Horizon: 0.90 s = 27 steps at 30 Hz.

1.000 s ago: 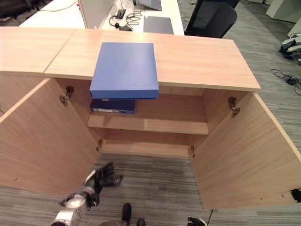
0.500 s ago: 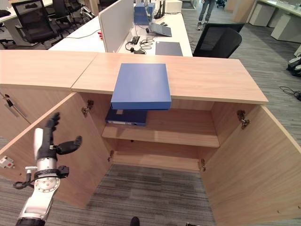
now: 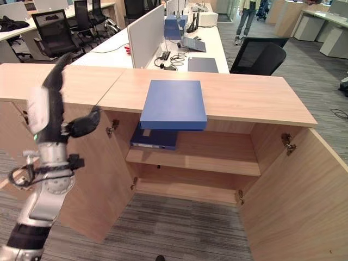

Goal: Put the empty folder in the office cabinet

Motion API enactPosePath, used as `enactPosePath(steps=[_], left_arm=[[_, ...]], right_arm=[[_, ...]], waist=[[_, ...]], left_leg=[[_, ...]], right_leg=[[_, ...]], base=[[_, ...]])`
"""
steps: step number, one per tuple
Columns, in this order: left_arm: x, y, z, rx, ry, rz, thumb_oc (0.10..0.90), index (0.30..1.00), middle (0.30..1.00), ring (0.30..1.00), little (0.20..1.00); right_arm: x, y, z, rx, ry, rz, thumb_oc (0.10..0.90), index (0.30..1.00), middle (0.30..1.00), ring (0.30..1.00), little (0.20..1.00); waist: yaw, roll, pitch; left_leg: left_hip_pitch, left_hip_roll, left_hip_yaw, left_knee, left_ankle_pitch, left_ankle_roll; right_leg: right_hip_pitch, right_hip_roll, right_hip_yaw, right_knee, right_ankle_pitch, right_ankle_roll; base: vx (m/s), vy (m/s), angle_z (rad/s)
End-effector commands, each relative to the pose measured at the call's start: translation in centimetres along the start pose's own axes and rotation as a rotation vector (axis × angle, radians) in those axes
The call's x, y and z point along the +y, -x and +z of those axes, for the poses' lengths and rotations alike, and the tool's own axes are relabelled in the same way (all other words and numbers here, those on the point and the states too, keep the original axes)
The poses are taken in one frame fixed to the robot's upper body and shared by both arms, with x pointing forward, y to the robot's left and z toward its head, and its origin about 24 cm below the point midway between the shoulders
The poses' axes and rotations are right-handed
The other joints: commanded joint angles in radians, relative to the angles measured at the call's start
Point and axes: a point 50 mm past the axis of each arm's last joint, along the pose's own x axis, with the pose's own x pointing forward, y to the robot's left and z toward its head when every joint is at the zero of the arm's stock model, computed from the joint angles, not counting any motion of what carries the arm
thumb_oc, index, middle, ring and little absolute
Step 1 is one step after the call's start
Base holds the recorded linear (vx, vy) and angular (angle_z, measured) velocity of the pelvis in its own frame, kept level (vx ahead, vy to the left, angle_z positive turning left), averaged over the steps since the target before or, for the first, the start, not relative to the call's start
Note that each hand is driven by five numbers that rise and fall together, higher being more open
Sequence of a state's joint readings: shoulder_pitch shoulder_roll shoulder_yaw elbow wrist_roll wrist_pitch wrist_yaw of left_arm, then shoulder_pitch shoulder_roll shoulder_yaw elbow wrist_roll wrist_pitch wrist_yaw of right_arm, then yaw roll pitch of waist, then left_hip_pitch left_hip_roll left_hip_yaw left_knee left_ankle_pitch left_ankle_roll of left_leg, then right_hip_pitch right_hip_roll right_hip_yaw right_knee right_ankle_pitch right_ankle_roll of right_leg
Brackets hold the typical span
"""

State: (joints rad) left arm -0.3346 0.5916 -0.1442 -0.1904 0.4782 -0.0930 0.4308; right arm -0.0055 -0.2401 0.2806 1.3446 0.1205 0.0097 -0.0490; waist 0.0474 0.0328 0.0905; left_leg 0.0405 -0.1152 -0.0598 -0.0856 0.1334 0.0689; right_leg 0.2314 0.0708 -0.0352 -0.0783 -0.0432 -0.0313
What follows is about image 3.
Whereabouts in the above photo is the wooden cabinet shelf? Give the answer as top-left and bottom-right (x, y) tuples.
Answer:
(125, 130), (262, 177)

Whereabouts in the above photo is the wooden office cabinet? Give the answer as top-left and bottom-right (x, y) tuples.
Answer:
(95, 67), (319, 207)

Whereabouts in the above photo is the person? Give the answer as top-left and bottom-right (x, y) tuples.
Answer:
(233, 0), (258, 46)

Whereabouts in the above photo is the white counter unit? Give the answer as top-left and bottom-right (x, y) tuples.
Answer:
(292, 9), (348, 59)

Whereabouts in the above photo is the black bag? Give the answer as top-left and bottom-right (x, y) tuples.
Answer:
(0, 15), (30, 32)

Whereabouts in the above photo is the white box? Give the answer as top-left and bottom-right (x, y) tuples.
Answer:
(197, 11), (219, 27)

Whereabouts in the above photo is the blue box folder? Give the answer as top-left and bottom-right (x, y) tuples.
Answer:
(139, 79), (208, 131)

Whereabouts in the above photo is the wooden cabinet door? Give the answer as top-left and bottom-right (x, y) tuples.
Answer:
(59, 104), (140, 242)
(239, 127), (348, 261)

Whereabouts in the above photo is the black wifi router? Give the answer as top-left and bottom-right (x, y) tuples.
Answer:
(184, 12), (201, 34)

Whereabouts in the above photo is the black mesh office chair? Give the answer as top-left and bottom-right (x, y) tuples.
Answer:
(31, 9), (82, 61)
(73, 0), (105, 41)
(229, 36), (290, 77)

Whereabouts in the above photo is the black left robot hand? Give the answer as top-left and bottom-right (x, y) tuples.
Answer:
(27, 52), (102, 144)

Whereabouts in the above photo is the grey desk divider panel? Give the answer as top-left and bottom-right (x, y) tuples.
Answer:
(127, 4), (166, 70)

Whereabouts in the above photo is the dark blue binder folder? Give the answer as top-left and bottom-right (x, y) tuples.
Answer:
(129, 122), (179, 151)

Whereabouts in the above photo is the black headset with cable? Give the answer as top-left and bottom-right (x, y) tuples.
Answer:
(154, 53), (189, 71)

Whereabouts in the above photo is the white office desk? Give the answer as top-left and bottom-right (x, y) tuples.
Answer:
(70, 2), (231, 74)

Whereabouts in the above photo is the blue upright file box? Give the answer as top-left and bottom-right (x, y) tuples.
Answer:
(164, 15), (189, 40)

